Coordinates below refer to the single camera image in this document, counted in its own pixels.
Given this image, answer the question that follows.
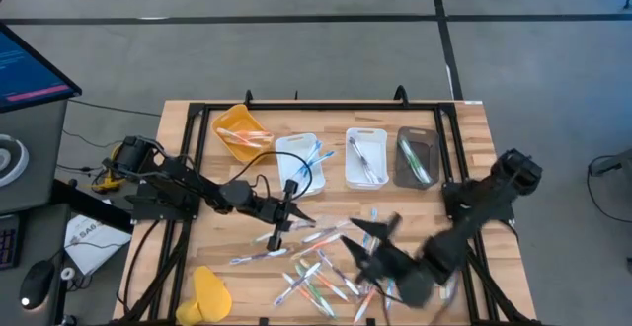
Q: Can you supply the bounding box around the yellow cloth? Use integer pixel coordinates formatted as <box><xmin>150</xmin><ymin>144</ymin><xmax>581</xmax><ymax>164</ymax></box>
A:
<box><xmin>175</xmin><ymin>265</ymin><xmax>233</xmax><ymax>326</ymax></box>

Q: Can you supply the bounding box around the computer monitor blue screen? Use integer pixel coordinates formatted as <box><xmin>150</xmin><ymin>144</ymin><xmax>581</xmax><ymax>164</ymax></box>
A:
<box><xmin>0</xmin><ymin>22</ymin><xmax>83</xmax><ymax>116</ymax></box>

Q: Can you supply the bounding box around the black computer mouse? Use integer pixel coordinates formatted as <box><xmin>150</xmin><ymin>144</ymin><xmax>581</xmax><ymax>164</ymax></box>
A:
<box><xmin>19</xmin><ymin>259</ymin><xmax>57</xmax><ymax>312</ymax></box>

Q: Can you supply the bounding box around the grey side desk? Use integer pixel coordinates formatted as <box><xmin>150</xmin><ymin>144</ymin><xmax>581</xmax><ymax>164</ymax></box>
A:
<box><xmin>0</xmin><ymin>99</ymin><xmax>70</xmax><ymax>326</ymax></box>

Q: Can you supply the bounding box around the yellow tool on floor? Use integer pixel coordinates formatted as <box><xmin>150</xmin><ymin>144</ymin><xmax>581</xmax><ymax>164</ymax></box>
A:
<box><xmin>90</xmin><ymin>175</ymin><xmax>125</xmax><ymax>195</ymax></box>

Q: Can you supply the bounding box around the yellow plastic bin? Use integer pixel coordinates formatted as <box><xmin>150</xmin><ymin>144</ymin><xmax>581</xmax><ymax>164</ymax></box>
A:
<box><xmin>210</xmin><ymin>103</ymin><xmax>276</xmax><ymax>164</ymax></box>

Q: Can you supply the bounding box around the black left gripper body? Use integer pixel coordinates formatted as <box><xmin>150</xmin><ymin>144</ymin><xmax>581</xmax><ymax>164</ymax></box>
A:
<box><xmin>245</xmin><ymin>178</ymin><xmax>301</xmax><ymax>252</ymax></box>

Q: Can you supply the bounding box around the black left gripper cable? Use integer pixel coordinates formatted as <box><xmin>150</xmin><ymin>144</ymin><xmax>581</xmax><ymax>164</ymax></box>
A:
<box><xmin>224</xmin><ymin>150</ymin><xmax>314</xmax><ymax>203</ymax></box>

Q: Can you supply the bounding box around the white printed paper sheet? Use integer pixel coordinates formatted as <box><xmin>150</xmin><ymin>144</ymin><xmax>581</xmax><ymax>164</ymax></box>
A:
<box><xmin>63</xmin><ymin>213</ymin><xmax>133</xmax><ymax>277</ymax></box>

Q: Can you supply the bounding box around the grey translucent plastic bin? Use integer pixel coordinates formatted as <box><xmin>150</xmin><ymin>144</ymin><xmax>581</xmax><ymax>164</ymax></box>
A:
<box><xmin>392</xmin><ymin>125</ymin><xmax>441</xmax><ymax>191</ymax></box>

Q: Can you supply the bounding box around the yellow and black cable bundle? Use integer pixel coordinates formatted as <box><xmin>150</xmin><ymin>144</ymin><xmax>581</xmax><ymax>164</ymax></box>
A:
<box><xmin>62</xmin><ymin>128</ymin><xmax>125</xmax><ymax>174</ymax></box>

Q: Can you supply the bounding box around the white round device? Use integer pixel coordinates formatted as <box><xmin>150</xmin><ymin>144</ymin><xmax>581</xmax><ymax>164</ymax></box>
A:
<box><xmin>0</xmin><ymin>133</ymin><xmax>31</xmax><ymax>189</ymax></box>

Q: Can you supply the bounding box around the black floor cable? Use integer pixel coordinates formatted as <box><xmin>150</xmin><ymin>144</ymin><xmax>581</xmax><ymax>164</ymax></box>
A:
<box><xmin>67</xmin><ymin>98</ymin><xmax>163</xmax><ymax>119</ymax></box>
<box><xmin>586</xmin><ymin>154</ymin><xmax>632</xmax><ymax>225</ymax></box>

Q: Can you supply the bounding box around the white plastic bin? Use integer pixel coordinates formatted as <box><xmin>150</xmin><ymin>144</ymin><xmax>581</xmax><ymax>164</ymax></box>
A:
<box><xmin>344</xmin><ymin>126</ymin><xmax>391</xmax><ymax>192</ymax></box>
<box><xmin>274</xmin><ymin>132</ymin><xmax>328</xmax><ymax>199</ymax></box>

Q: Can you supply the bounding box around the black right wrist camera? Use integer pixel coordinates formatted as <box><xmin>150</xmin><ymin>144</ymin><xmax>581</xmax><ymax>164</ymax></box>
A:
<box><xmin>398</xmin><ymin>265</ymin><xmax>436</xmax><ymax>310</ymax></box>

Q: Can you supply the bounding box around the black keyboard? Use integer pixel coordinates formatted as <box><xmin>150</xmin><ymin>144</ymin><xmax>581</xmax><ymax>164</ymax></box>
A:
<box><xmin>0</xmin><ymin>212</ymin><xmax>22</xmax><ymax>272</ymax></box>

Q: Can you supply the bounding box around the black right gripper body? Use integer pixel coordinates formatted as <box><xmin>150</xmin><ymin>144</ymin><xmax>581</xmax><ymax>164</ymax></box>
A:
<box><xmin>361</xmin><ymin>211</ymin><xmax>422</xmax><ymax>284</ymax></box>

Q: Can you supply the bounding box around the thick black hanging cable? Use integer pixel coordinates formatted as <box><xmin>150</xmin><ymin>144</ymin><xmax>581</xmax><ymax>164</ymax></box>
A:
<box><xmin>116</xmin><ymin>218</ymin><xmax>162</xmax><ymax>315</ymax></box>

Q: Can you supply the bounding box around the black desk leg bar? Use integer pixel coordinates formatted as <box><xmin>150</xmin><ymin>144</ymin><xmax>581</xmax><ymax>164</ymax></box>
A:
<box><xmin>48</xmin><ymin>179</ymin><xmax>135</xmax><ymax>234</ymax></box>

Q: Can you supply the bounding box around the purple toothbrush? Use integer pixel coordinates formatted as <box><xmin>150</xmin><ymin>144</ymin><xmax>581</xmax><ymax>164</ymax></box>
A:
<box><xmin>301</xmin><ymin>218</ymin><xmax>353</xmax><ymax>245</ymax></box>
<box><xmin>347</xmin><ymin>135</ymin><xmax>374</xmax><ymax>177</ymax></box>
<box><xmin>355</xmin><ymin>145</ymin><xmax>384</xmax><ymax>184</ymax></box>
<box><xmin>229</xmin><ymin>247</ymin><xmax>291</xmax><ymax>267</ymax></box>
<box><xmin>350</xmin><ymin>140</ymin><xmax>380</xmax><ymax>183</ymax></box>
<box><xmin>315</xmin><ymin>249</ymin><xmax>362</xmax><ymax>297</ymax></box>
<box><xmin>273</xmin><ymin>261</ymin><xmax>323</xmax><ymax>308</ymax></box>

